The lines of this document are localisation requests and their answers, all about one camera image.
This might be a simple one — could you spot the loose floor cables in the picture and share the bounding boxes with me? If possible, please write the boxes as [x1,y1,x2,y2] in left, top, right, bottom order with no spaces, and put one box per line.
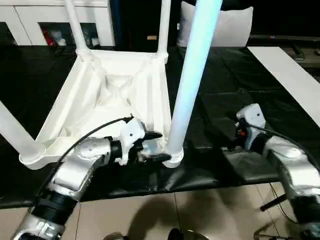
[268,181,299,224]

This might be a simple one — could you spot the white board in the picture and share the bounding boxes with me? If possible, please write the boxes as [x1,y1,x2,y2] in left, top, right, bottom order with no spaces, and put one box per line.
[246,46,320,129]

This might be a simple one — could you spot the white cabinet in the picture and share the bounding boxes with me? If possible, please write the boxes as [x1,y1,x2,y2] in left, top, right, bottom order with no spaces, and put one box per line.
[0,0,118,48]

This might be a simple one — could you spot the black mat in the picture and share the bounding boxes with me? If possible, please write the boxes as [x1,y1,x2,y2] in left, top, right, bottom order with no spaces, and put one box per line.
[0,43,320,210]

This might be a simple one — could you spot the dark blue cabinet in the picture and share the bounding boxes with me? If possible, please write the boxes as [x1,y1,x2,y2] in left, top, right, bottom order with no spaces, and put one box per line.
[113,0,185,49]

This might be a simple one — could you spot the white plastic table leg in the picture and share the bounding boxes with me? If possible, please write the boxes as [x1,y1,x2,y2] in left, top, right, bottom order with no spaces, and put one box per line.
[164,0,224,161]
[0,99,48,161]
[63,0,90,55]
[155,0,174,58]

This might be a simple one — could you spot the black bar red light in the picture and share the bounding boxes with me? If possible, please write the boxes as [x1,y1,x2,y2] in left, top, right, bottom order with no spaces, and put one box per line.
[249,35,320,41]

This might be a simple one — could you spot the grey cushion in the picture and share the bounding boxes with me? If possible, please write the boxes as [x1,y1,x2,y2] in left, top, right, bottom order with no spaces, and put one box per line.
[176,1,254,49]

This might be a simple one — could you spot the white plastic table top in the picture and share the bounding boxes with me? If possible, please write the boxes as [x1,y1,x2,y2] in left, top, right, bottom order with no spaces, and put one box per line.
[18,46,185,171]

